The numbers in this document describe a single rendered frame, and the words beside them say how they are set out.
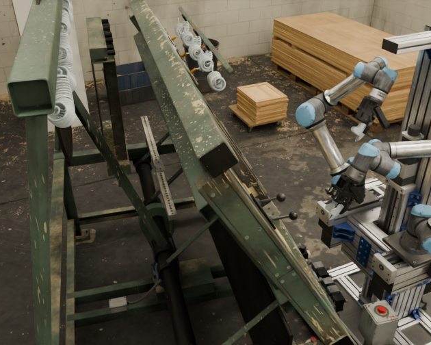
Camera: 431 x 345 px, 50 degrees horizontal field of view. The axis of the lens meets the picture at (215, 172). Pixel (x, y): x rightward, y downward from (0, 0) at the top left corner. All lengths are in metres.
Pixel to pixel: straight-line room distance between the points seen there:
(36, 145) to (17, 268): 2.80
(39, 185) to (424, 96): 1.82
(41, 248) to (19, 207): 3.22
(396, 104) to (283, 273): 4.30
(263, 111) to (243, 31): 2.70
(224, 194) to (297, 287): 0.58
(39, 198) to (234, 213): 0.60
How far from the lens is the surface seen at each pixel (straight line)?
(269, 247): 1.69
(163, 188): 2.84
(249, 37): 8.08
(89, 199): 4.63
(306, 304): 1.99
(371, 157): 1.99
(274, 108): 5.60
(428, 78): 2.46
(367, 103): 2.32
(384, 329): 2.36
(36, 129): 1.31
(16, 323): 3.67
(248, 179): 2.57
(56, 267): 2.78
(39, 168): 1.37
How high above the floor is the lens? 2.62
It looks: 33 degrees down
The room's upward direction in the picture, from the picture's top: straight up
